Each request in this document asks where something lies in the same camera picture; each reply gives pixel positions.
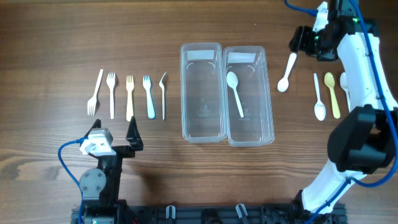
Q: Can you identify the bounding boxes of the white fork, tines down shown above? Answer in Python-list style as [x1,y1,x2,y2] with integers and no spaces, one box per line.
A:
[87,69,103,116]

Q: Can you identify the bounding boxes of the white plastic fork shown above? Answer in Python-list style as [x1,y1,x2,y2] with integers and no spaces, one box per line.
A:
[106,72,116,119]

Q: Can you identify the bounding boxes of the clear plastic container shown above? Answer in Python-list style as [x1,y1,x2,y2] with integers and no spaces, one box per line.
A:
[180,42,228,144]
[223,46,275,147]

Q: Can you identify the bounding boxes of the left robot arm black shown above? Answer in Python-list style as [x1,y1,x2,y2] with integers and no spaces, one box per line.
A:
[76,116,144,223]

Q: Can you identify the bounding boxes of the left blue cable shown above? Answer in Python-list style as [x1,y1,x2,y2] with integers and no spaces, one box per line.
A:
[57,138,90,224]

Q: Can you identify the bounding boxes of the left clear plastic container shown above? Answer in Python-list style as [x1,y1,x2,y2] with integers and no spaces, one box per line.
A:
[180,42,228,144]

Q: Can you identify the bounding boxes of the yellow plastic spoon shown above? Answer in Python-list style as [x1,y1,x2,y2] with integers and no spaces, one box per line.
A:
[324,72,341,119]

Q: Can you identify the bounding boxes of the right blue cable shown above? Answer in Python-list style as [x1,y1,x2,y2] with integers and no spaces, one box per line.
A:
[284,0,398,224]

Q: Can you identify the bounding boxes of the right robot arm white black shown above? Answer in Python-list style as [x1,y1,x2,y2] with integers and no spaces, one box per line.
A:
[289,1,397,222]

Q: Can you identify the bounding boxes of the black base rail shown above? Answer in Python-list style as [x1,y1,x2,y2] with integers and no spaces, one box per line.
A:
[71,204,348,224]

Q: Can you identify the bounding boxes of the white wide-handled spoon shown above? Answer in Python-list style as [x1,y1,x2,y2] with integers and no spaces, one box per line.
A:
[277,52,297,92]

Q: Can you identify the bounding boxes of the right clear plastic container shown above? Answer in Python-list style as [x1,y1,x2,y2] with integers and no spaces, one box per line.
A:
[223,46,275,147]

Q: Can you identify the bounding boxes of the white slim-handled spoon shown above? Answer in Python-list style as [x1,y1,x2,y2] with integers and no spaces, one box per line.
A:
[313,73,326,121]

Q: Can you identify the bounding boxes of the light blue spork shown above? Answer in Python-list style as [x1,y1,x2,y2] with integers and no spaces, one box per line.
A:
[143,75,155,119]

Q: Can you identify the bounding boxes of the blue cable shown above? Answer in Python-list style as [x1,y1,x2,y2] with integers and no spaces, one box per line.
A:
[57,138,90,224]
[284,0,398,224]

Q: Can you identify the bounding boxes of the yellow plastic fork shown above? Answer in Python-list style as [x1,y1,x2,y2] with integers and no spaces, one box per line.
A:
[126,75,134,121]

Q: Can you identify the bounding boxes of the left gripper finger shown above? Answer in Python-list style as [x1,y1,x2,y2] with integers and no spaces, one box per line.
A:
[84,119,101,138]
[126,116,142,146]

